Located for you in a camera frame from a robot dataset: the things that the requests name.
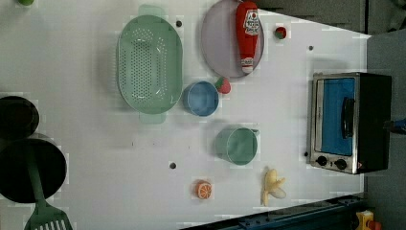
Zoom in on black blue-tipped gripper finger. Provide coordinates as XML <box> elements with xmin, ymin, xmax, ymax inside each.
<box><xmin>384</xmin><ymin>119</ymin><xmax>406</xmax><ymax>135</ymax></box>

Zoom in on black toaster oven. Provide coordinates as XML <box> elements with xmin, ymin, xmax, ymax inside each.
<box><xmin>309</xmin><ymin>72</ymin><xmax>392</xmax><ymax>174</ymax></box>

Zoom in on yellow toy object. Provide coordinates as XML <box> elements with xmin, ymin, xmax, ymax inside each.
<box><xmin>355</xmin><ymin>210</ymin><xmax>382</xmax><ymax>230</ymax></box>

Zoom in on toy peeled banana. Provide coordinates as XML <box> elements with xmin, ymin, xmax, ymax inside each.
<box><xmin>261</xmin><ymin>168</ymin><xmax>286</xmax><ymax>207</ymax></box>

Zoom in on red toy strawberry far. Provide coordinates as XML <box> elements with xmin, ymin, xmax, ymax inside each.
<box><xmin>274</xmin><ymin>27</ymin><xmax>287</xmax><ymax>39</ymax></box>

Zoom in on green mug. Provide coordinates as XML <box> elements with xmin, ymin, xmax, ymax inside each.
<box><xmin>214</xmin><ymin>126</ymin><xmax>259</xmax><ymax>166</ymax></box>

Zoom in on toy strawberry near bowl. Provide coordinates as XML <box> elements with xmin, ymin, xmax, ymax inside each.
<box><xmin>214</xmin><ymin>77</ymin><xmax>232</xmax><ymax>94</ymax></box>

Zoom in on red ketchup bottle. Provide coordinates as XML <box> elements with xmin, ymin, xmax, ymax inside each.
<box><xmin>236</xmin><ymin>1</ymin><xmax>259</xmax><ymax>74</ymax></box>

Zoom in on purple round plate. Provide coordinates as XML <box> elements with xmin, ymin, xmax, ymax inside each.
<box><xmin>201</xmin><ymin>0</ymin><xmax>264</xmax><ymax>78</ymax></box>

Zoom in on blue small bowl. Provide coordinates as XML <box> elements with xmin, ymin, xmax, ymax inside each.
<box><xmin>183</xmin><ymin>81</ymin><xmax>219</xmax><ymax>117</ymax></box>

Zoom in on toy orange half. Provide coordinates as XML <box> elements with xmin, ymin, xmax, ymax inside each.
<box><xmin>195</xmin><ymin>180</ymin><xmax>213</xmax><ymax>199</ymax></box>

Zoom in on green plastic colander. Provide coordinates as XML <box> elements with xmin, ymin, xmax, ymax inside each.
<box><xmin>117</xmin><ymin>4</ymin><xmax>183</xmax><ymax>124</ymax></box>

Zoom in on green plastic spatula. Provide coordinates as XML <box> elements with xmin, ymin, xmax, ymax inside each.
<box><xmin>24</xmin><ymin>146</ymin><xmax>74</xmax><ymax>230</ymax></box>

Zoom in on black cylinder holder rear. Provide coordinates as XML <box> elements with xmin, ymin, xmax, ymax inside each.
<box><xmin>0</xmin><ymin>96</ymin><xmax>39</xmax><ymax>140</ymax></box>

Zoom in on black cylinder holder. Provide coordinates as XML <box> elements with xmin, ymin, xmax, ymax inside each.
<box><xmin>0</xmin><ymin>138</ymin><xmax>68</xmax><ymax>203</ymax></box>
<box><xmin>0</xmin><ymin>96</ymin><xmax>39</xmax><ymax>140</ymax></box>

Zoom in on black cylinder holder front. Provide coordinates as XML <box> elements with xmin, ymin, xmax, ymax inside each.
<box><xmin>0</xmin><ymin>138</ymin><xmax>68</xmax><ymax>203</ymax></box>

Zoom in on green toy cylinder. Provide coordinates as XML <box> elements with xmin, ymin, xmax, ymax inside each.
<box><xmin>18</xmin><ymin>0</ymin><xmax>34</xmax><ymax>6</ymax></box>

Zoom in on blue metal frame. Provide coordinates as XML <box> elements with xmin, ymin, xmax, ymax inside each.
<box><xmin>183</xmin><ymin>195</ymin><xmax>366</xmax><ymax>230</ymax></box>

